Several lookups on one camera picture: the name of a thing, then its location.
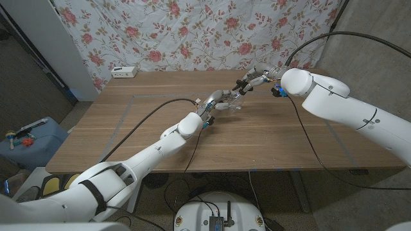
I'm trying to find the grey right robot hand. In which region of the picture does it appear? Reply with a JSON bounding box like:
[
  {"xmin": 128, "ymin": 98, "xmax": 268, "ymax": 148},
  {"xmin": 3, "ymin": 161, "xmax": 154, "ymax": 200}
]
[{"xmin": 239, "ymin": 62, "xmax": 288, "ymax": 96}]

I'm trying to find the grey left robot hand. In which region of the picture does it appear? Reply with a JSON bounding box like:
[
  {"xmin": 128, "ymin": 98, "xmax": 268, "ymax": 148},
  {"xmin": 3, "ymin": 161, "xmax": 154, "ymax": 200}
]
[{"xmin": 196, "ymin": 89, "xmax": 243, "ymax": 118}]

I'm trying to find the floral backdrop cloth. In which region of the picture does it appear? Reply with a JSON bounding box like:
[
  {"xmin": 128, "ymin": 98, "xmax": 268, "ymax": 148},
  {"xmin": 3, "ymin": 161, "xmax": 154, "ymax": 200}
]
[{"xmin": 53, "ymin": 0, "xmax": 343, "ymax": 92}]

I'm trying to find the black backdrop pole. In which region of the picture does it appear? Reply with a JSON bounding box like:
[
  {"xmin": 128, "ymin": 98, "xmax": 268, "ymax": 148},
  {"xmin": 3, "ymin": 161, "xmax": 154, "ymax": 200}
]
[{"xmin": 327, "ymin": 0, "xmax": 350, "ymax": 33}]

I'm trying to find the white power strip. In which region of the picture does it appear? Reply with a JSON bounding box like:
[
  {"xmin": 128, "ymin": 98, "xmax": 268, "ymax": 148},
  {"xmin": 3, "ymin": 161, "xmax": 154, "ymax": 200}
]
[{"xmin": 110, "ymin": 65, "xmax": 138, "ymax": 79}]

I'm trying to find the round black floor fan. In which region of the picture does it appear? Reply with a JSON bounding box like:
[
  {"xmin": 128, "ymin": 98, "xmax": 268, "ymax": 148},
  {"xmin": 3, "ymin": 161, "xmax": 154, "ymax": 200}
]
[{"xmin": 142, "ymin": 173, "xmax": 170, "ymax": 190}]

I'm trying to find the white robot torso base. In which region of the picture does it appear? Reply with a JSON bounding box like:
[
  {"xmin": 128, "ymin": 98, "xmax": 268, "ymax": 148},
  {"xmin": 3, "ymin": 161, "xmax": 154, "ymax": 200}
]
[{"xmin": 173, "ymin": 191, "xmax": 267, "ymax": 231}]

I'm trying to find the white table leg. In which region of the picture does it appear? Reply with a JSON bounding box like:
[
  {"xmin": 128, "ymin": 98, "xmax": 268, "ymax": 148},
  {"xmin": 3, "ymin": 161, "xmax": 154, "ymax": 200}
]
[
  {"xmin": 290, "ymin": 169, "xmax": 312, "ymax": 214},
  {"xmin": 126, "ymin": 181, "xmax": 144, "ymax": 214}
]

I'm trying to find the blue storage box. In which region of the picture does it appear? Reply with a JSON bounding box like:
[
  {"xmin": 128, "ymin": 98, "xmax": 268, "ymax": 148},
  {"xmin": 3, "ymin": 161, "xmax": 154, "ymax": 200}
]
[{"xmin": 0, "ymin": 116, "xmax": 70, "ymax": 173}]

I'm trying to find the yellow and black pad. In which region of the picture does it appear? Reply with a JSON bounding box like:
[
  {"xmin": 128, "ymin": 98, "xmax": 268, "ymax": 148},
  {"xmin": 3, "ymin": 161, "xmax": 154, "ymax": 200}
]
[{"xmin": 39, "ymin": 173, "xmax": 81, "ymax": 198}]

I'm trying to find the yellow toy maraca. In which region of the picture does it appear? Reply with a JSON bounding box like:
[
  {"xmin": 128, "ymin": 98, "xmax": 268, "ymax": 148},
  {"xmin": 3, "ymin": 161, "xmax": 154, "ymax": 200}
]
[{"xmin": 5, "ymin": 129, "xmax": 17, "ymax": 150}]

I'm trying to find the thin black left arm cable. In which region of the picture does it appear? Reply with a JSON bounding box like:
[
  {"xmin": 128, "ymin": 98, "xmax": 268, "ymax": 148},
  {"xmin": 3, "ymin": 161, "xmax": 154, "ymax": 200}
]
[{"xmin": 163, "ymin": 126, "xmax": 207, "ymax": 231}]

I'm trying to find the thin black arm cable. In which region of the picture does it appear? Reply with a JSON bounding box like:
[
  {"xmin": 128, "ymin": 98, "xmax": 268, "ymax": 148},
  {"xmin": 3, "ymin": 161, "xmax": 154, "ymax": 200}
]
[
  {"xmin": 286, "ymin": 96, "xmax": 411, "ymax": 191},
  {"xmin": 163, "ymin": 126, "xmax": 207, "ymax": 231}
]

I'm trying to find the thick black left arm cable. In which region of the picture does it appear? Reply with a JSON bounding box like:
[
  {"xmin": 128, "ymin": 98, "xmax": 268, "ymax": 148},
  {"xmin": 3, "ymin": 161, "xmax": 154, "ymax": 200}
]
[{"xmin": 100, "ymin": 98, "xmax": 198, "ymax": 163}]

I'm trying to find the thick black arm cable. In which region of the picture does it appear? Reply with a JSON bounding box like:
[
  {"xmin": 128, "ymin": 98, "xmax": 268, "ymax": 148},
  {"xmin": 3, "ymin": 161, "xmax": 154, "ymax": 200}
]
[
  {"xmin": 100, "ymin": 98, "xmax": 198, "ymax": 163},
  {"xmin": 284, "ymin": 31, "xmax": 411, "ymax": 67}
]

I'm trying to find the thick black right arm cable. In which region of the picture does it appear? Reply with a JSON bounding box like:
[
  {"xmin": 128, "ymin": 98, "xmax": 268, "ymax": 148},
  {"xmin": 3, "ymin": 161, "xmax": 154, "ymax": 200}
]
[{"xmin": 284, "ymin": 31, "xmax": 411, "ymax": 67}]

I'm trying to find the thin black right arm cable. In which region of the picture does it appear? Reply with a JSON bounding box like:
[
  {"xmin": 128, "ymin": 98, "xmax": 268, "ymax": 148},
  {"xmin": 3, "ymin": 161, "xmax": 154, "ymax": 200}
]
[{"xmin": 286, "ymin": 96, "xmax": 411, "ymax": 191}]

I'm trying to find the white wall panel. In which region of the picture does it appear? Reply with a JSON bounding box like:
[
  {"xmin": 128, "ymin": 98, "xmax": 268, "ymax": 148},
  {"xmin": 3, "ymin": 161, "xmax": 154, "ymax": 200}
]
[{"xmin": 0, "ymin": 0, "xmax": 100, "ymax": 102}]

